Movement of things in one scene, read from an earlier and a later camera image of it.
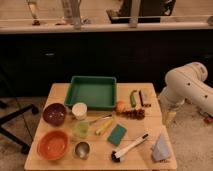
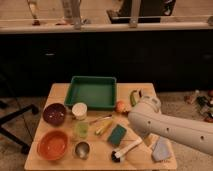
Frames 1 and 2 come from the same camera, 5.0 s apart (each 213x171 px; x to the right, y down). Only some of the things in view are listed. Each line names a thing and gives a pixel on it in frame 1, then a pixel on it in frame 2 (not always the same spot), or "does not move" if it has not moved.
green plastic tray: [96, 92] does not move
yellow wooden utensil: [104, 127] does not move
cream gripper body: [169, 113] to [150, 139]
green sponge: [117, 134] does not move
